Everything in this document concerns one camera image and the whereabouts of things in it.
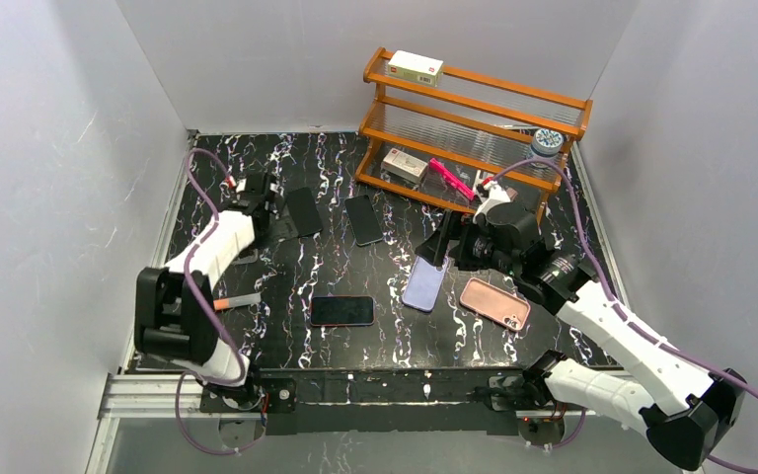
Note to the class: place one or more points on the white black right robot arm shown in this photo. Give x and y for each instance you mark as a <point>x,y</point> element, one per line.
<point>681,409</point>

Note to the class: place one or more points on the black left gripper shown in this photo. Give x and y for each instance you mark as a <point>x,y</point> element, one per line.
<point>273,203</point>

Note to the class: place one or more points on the blue white round tin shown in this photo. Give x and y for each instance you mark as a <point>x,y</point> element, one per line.
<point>546,144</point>

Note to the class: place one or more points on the white box on top shelf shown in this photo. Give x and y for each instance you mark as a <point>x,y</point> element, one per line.
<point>415,68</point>

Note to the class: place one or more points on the pink utility knife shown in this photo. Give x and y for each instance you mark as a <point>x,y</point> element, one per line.
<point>451,179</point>

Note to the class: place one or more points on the pink phone case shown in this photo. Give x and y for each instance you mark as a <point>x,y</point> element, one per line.
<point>497,305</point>

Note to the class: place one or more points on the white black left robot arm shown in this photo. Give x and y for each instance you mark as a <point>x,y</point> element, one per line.
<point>175,317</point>

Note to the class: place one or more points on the lavender phone case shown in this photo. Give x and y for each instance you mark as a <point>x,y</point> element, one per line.
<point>423,285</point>

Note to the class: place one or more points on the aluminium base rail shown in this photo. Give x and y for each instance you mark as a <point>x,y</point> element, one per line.
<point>154,394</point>

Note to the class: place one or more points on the orange wooden shelf rack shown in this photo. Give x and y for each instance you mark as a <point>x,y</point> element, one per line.
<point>472,120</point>

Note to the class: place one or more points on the grey box on bottom shelf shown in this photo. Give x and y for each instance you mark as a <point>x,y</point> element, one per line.
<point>404,165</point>

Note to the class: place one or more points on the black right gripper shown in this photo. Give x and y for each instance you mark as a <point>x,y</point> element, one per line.
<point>456,238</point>

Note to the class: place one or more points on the red-edged black phone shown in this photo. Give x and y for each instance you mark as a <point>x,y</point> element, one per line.
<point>342,311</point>

